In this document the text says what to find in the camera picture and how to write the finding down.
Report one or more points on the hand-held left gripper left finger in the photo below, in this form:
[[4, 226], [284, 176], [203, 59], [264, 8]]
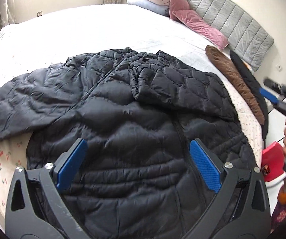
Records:
[[71, 165]]

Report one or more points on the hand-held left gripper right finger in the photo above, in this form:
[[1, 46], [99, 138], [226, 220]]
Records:
[[205, 167]]

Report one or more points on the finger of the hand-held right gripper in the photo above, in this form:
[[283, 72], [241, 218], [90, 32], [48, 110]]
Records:
[[270, 95], [281, 108]]

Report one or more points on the black puffer jacket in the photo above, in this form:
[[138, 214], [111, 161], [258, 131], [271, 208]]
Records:
[[123, 119]]

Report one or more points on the black garment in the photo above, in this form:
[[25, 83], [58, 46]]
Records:
[[247, 78]]

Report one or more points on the brown fuzzy garment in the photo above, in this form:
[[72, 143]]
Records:
[[235, 79]]

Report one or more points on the red slipper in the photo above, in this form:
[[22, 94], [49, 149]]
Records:
[[272, 163]]

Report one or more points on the grey padded headboard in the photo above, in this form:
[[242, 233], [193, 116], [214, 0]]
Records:
[[222, 12]]

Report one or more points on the pink velvet pillow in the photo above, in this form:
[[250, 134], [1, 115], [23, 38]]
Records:
[[200, 27], [176, 1]]

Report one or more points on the bed with white sheet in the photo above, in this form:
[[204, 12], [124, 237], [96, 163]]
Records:
[[83, 32]]

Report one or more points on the light blue pillow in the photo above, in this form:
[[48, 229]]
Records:
[[145, 5]]

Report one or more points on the wall outlet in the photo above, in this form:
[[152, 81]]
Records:
[[279, 67], [39, 13]]

